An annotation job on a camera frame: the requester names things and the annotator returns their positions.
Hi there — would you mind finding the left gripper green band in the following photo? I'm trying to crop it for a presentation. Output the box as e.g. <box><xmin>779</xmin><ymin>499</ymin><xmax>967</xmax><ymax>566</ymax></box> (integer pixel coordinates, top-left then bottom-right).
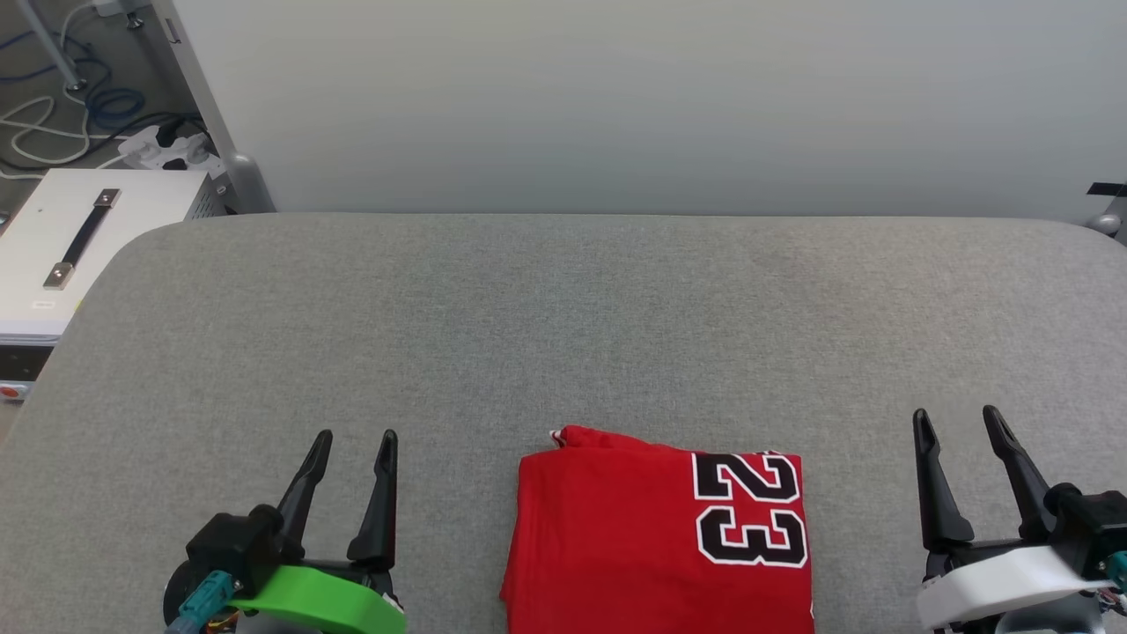
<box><xmin>163</xmin><ymin>430</ymin><xmax>406</xmax><ymax>634</ymax></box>

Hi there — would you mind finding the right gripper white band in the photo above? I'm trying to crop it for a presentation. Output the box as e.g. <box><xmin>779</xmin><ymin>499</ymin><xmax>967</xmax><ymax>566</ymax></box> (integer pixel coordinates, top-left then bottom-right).
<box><xmin>912</xmin><ymin>405</ymin><xmax>1115</xmax><ymax>630</ymax></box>

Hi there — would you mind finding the red white number 23 jersey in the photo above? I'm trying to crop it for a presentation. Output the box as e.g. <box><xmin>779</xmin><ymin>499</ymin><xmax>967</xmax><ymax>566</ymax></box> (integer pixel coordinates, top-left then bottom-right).
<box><xmin>499</xmin><ymin>424</ymin><xmax>815</xmax><ymax>634</ymax></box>

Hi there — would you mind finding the white equipment case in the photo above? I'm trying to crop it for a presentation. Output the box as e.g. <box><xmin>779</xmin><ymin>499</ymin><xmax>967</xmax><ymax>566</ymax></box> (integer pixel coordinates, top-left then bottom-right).
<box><xmin>0</xmin><ymin>169</ymin><xmax>217</xmax><ymax>406</ymax></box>

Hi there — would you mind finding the white power strip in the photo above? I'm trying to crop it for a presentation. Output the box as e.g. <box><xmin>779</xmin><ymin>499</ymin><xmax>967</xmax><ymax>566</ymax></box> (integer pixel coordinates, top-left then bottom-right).
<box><xmin>117</xmin><ymin>123</ymin><xmax>226</xmax><ymax>177</ymax></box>

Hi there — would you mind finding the white partition panel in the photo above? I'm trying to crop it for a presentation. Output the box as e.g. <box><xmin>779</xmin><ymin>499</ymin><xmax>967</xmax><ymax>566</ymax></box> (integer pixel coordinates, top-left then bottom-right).
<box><xmin>172</xmin><ymin>0</ymin><xmax>1127</xmax><ymax>221</ymax></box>

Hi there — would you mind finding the grey metal table leg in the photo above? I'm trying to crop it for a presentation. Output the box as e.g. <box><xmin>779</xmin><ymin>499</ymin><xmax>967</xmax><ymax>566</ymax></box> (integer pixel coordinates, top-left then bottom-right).
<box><xmin>13</xmin><ymin>0</ymin><xmax>89</xmax><ymax>94</ymax></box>

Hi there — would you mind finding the right black cable teal connector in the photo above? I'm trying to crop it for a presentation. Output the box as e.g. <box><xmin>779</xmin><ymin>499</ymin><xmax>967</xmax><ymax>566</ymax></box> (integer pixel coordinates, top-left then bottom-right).
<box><xmin>1101</xmin><ymin>550</ymin><xmax>1127</xmax><ymax>617</ymax></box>

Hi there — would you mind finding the black cable teal connector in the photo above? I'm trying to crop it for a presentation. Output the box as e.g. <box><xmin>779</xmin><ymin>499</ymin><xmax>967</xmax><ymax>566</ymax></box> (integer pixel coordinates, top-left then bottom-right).
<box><xmin>1101</xmin><ymin>550</ymin><xmax>1127</xmax><ymax>617</ymax></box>
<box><xmin>166</xmin><ymin>571</ymin><xmax>243</xmax><ymax>634</ymax></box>

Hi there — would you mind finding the left black cable teal connector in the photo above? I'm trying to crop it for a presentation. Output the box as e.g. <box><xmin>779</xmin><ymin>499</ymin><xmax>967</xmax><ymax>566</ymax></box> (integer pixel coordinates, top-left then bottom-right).
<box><xmin>166</xmin><ymin>571</ymin><xmax>243</xmax><ymax>634</ymax></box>

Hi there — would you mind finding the grey partition post with tape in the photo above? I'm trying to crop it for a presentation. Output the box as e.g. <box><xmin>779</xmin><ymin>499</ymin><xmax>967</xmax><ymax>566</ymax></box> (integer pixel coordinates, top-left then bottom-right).
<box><xmin>1086</xmin><ymin>189</ymin><xmax>1127</xmax><ymax>244</ymax></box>

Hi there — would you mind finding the black strap case handle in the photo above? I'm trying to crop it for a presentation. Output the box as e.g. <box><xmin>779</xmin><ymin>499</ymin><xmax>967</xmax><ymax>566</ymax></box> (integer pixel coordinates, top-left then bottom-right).
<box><xmin>42</xmin><ymin>188</ymin><xmax>122</xmax><ymax>291</ymax></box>

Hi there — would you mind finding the grey partition post with clip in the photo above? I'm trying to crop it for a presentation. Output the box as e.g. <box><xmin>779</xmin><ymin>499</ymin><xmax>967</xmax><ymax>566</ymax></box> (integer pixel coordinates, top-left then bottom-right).
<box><xmin>150</xmin><ymin>0</ymin><xmax>276</xmax><ymax>216</ymax></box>

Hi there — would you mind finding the blue floor cable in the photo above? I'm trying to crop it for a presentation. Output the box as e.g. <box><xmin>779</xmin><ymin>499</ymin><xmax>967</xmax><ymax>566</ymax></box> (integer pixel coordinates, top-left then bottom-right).
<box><xmin>0</xmin><ymin>31</ymin><xmax>147</xmax><ymax>133</ymax></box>

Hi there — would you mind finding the white floor cable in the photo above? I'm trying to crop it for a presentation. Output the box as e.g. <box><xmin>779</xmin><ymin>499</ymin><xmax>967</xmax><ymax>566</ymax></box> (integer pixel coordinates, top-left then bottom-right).
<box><xmin>0</xmin><ymin>92</ymin><xmax>124</xmax><ymax>179</ymax></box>

